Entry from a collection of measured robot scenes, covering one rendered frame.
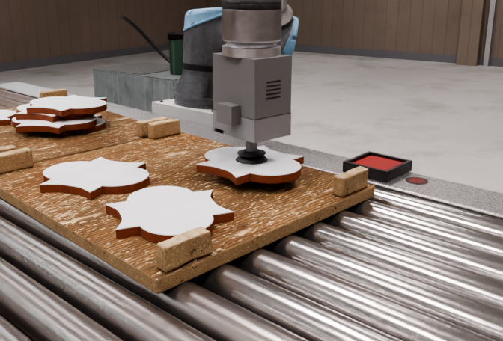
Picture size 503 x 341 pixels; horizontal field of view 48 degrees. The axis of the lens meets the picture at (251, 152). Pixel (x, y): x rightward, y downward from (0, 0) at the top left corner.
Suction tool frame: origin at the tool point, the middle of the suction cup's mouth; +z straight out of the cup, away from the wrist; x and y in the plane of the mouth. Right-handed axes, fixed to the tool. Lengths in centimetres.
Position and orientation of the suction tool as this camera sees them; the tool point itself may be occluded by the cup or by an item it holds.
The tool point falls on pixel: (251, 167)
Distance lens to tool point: 76.7
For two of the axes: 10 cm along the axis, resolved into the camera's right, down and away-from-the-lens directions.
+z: 0.0, 9.6, 2.9
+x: 7.6, -1.9, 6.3
